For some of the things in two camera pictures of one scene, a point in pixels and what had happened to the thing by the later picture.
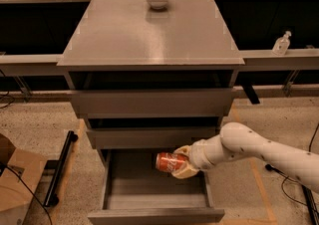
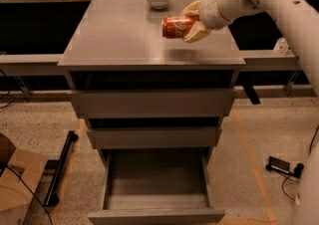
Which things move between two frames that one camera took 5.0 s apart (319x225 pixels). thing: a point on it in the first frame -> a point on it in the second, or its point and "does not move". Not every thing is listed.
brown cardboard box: x=16 y=200 does not move
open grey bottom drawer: x=135 y=191 does not move
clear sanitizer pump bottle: x=282 y=44 does not move
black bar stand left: x=51 y=197 does not move
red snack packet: x=168 y=161 -> x=175 y=27
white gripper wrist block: x=198 y=156 -> x=209 y=10
